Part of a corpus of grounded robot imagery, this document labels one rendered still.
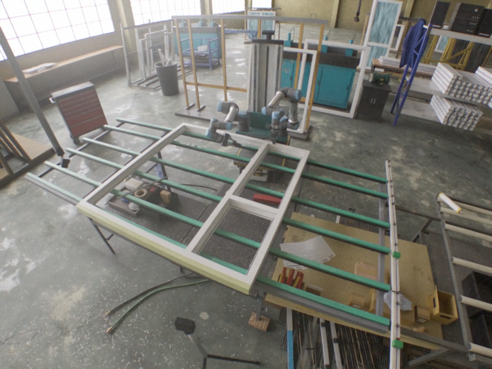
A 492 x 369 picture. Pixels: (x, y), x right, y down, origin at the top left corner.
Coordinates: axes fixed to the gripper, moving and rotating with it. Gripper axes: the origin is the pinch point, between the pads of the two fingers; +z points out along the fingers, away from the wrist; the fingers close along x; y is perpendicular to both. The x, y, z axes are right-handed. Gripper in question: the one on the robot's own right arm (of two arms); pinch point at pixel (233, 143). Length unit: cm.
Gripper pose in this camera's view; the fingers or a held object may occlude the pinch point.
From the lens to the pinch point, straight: 240.1
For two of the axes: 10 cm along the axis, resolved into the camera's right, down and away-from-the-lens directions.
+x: 2.8, -9.6, -0.1
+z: 7.9, 2.2, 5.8
